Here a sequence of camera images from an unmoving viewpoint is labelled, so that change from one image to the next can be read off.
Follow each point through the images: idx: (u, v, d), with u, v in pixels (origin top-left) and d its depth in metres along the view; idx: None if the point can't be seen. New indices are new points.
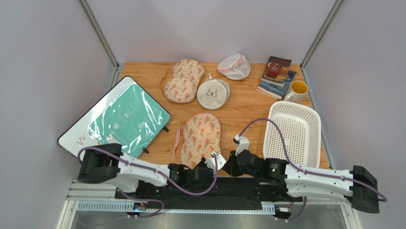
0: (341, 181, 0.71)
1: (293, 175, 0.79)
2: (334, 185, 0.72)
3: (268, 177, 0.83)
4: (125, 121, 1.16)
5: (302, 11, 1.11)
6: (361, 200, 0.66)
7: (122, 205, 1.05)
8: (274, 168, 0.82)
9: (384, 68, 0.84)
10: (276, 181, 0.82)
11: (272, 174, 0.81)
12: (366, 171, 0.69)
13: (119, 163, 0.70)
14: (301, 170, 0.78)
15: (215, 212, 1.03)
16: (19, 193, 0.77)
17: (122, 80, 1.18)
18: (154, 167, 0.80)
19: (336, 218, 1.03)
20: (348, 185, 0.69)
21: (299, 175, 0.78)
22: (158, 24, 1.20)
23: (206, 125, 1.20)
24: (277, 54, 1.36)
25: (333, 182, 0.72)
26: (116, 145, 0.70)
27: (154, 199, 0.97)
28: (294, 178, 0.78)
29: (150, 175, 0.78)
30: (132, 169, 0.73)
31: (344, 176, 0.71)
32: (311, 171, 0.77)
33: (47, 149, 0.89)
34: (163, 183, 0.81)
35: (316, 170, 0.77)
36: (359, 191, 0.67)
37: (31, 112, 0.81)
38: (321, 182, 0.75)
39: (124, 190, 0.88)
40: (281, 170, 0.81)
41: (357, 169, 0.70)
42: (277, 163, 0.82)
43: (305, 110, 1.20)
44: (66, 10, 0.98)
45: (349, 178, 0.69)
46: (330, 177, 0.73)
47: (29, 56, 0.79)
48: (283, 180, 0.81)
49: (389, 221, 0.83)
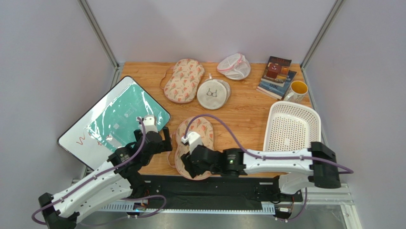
0: (300, 161, 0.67)
1: (252, 164, 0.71)
2: (295, 166, 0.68)
3: (227, 170, 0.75)
4: (125, 121, 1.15)
5: (302, 11, 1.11)
6: (324, 178, 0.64)
7: (122, 205, 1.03)
8: (232, 159, 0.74)
9: (383, 68, 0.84)
10: (235, 173, 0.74)
11: (231, 166, 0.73)
12: (323, 147, 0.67)
13: (55, 206, 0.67)
14: (260, 156, 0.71)
15: (215, 212, 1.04)
16: (20, 193, 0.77)
17: (123, 80, 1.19)
18: (92, 175, 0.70)
19: (336, 218, 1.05)
20: (307, 164, 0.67)
21: (258, 162, 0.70)
22: (158, 24, 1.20)
23: (198, 129, 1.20)
24: (277, 54, 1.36)
25: (292, 163, 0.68)
26: (41, 198, 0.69)
27: (156, 195, 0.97)
28: (254, 167, 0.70)
29: (95, 185, 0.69)
30: (71, 198, 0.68)
31: (302, 155, 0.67)
32: (269, 155, 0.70)
33: (47, 148, 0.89)
34: (115, 177, 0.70)
35: (273, 153, 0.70)
36: (319, 169, 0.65)
37: (32, 111, 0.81)
38: (280, 166, 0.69)
39: (124, 196, 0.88)
40: (239, 161, 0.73)
41: (314, 146, 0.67)
42: (234, 153, 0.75)
43: (305, 110, 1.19)
44: (66, 10, 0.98)
45: (308, 157, 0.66)
46: (289, 159, 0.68)
47: (30, 55, 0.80)
48: (242, 171, 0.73)
49: (388, 221, 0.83)
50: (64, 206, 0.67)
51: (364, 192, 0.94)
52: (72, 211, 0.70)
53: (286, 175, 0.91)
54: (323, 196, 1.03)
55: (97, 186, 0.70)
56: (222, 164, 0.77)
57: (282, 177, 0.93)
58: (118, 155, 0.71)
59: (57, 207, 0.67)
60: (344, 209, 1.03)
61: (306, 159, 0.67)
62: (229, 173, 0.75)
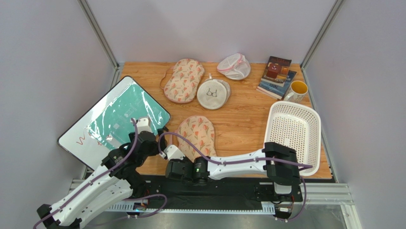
0: (256, 162, 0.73)
1: (215, 170, 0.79)
2: (251, 168, 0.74)
3: (195, 178, 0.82)
4: (125, 121, 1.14)
5: (303, 11, 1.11)
6: (276, 176, 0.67)
7: (122, 205, 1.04)
8: (198, 168, 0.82)
9: (383, 68, 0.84)
10: (203, 180, 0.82)
11: (197, 174, 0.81)
12: (275, 147, 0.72)
13: (54, 216, 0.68)
14: (221, 162, 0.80)
15: (215, 212, 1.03)
16: (21, 193, 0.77)
17: (123, 80, 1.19)
18: (88, 182, 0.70)
19: (336, 218, 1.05)
20: (261, 165, 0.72)
21: (220, 168, 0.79)
22: (157, 25, 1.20)
23: (200, 128, 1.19)
24: (277, 54, 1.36)
25: (249, 165, 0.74)
26: (39, 211, 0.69)
27: (156, 193, 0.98)
28: (216, 173, 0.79)
29: (92, 190, 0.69)
30: (70, 206, 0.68)
31: (256, 157, 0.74)
32: (228, 161, 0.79)
33: (47, 149, 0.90)
34: (112, 179, 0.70)
35: (232, 158, 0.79)
36: (271, 167, 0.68)
37: (32, 111, 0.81)
38: (239, 169, 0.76)
39: (125, 197, 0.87)
40: (205, 168, 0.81)
41: (268, 147, 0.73)
42: (200, 162, 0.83)
43: (305, 110, 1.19)
44: (66, 10, 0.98)
45: (261, 159, 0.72)
46: (245, 161, 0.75)
47: (30, 55, 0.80)
48: (208, 177, 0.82)
49: (387, 221, 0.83)
50: (64, 215, 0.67)
51: (364, 192, 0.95)
52: (73, 219, 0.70)
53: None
54: (323, 196, 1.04)
55: (95, 191, 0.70)
56: (190, 173, 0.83)
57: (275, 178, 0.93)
58: (112, 158, 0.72)
59: (56, 217, 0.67)
60: (344, 209, 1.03)
61: (260, 161, 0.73)
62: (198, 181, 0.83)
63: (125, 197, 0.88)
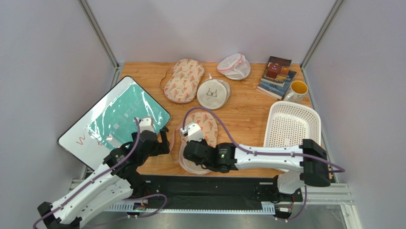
0: (291, 157, 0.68)
1: (244, 159, 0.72)
2: (285, 163, 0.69)
3: (217, 164, 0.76)
4: (125, 121, 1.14)
5: (303, 11, 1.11)
6: (313, 174, 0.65)
7: (122, 205, 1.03)
8: (223, 153, 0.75)
9: (383, 68, 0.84)
10: (226, 167, 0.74)
11: (222, 160, 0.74)
12: (315, 144, 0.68)
13: (55, 214, 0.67)
14: (251, 151, 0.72)
15: (215, 212, 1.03)
16: (20, 193, 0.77)
17: (122, 80, 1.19)
18: (89, 180, 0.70)
19: (336, 218, 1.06)
20: (298, 161, 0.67)
21: (249, 158, 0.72)
22: (158, 25, 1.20)
23: (205, 123, 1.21)
24: (277, 54, 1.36)
25: (283, 160, 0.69)
26: (40, 208, 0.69)
27: (156, 194, 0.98)
28: (245, 162, 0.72)
29: (94, 188, 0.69)
30: (71, 204, 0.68)
31: (294, 151, 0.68)
32: (261, 151, 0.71)
33: (47, 149, 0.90)
34: (114, 177, 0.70)
35: (265, 148, 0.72)
36: (309, 165, 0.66)
37: (31, 111, 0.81)
38: (272, 162, 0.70)
39: (126, 196, 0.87)
40: (230, 155, 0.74)
41: (306, 143, 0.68)
42: (226, 148, 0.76)
43: (305, 110, 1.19)
44: (66, 10, 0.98)
45: (299, 154, 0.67)
46: (280, 154, 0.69)
47: (30, 55, 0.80)
48: (233, 165, 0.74)
49: (387, 220, 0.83)
50: (65, 213, 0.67)
51: (363, 192, 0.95)
52: (73, 217, 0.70)
53: (283, 175, 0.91)
54: (323, 196, 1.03)
55: (96, 189, 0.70)
56: (213, 158, 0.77)
57: (279, 177, 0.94)
58: (114, 156, 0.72)
59: (57, 215, 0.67)
60: (344, 208, 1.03)
61: (297, 156, 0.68)
62: (220, 168, 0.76)
63: (126, 197, 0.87)
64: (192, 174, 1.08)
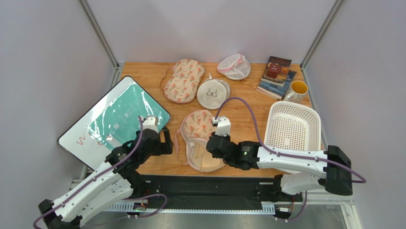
0: (315, 162, 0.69)
1: (266, 158, 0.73)
2: (309, 167, 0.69)
3: (239, 161, 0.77)
4: (125, 121, 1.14)
5: (303, 11, 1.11)
6: (336, 181, 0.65)
7: (122, 205, 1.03)
8: (246, 151, 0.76)
9: (383, 68, 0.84)
10: (247, 165, 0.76)
11: (244, 157, 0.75)
12: (340, 151, 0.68)
13: (56, 212, 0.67)
14: (274, 152, 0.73)
15: (215, 212, 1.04)
16: (21, 192, 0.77)
17: (123, 80, 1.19)
18: (91, 178, 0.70)
19: (337, 218, 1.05)
20: (321, 166, 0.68)
21: (272, 157, 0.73)
22: (158, 25, 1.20)
23: (206, 121, 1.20)
24: (277, 54, 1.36)
25: (307, 163, 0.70)
26: (41, 204, 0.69)
27: (156, 193, 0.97)
28: (267, 161, 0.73)
29: (95, 186, 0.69)
30: (72, 202, 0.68)
31: (318, 157, 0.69)
32: (284, 152, 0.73)
33: (47, 149, 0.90)
34: (115, 176, 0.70)
35: (289, 151, 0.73)
36: (333, 171, 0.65)
37: (32, 111, 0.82)
38: (293, 164, 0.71)
39: (126, 196, 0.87)
40: (253, 153, 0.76)
41: (331, 150, 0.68)
42: (249, 146, 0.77)
43: (305, 110, 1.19)
44: (66, 10, 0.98)
45: (323, 159, 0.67)
46: (305, 158, 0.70)
47: (30, 55, 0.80)
48: (255, 164, 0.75)
49: (387, 220, 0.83)
50: (65, 211, 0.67)
51: (363, 192, 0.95)
52: (74, 215, 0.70)
53: (289, 175, 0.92)
54: (323, 196, 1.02)
55: (98, 188, 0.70)
56: (235, 154, 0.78)
57: (284, 177, 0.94)
58: (116, 155, 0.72)
59: (59, 212, 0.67)
60: (344, 208, 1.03)
61: (321, 161, 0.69)
62: (242, 165, 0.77)
63: (126, 197, 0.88)
64: (193, 174, 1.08)
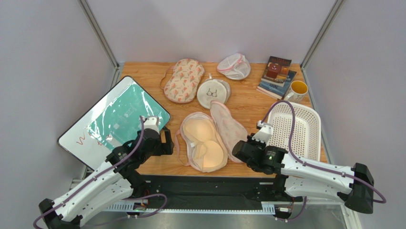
0: (341, 177, 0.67)
1: (291, 166, 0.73)
2: (333, 181, 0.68)
3: (262, 165, 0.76)
4: (125, 121, 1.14)
5: (303, 11, 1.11)
6: (361, 198, 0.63)
7: (122, 205, 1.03)
8: (271, 156, 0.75)
9: (382, 68, 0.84)
10: (270, 170, 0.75)
11: (268, 161, 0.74)
12: (368, 171, 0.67)
13: (56, 211, 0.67)
14: (300, 161, 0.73)
15: (215, 212, 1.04)
16: (21, 192, 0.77)
17: (123, 80, 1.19)
18: (92, 177, 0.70)
19: (336, 218, 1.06)
20: (347, 182, 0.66)
21: (297, 166, 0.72)
22: (158, 25, 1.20)
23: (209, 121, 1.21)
24: (277, 54, 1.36)
25: (332, 177, 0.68)
26: (41, 203, 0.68)
27: (156, 193, 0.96)
28: (292, 169, 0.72)
29: (96, 186, 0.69)
30: (73, 201, 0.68)
31: (345, 172, 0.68)
32: (310, 163, 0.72)
33: (47, 149, 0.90)
34: (116, 176, 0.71)
35: (316, 163, 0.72)
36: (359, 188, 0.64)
37: (31, 112, 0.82)
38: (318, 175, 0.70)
39: (126, 195, 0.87)
40: (278, 159, 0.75)
41: (359, 167, 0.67)
42: (274, 151, 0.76)
43: (305, 110, 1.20)
44: (66, 10, 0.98)
45: (350, 175, 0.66)
46: (331, 171, 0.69)
47: (30, 55, 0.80)
48: (278, 170, 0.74)
49: (387, 220, 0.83)
50: (66, 210, 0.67)
51: None
52: (74, 214, 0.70)
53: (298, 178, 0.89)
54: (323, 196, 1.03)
55: (99, 187, 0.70)
56: (259, 159, 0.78)
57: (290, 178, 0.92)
58: (116, 154, 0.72)
59: (59, 212, 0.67)
60: (344, 209, 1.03)
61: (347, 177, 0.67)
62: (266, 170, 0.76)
63: (126, 197, 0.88)
64: (193, 174, 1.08)
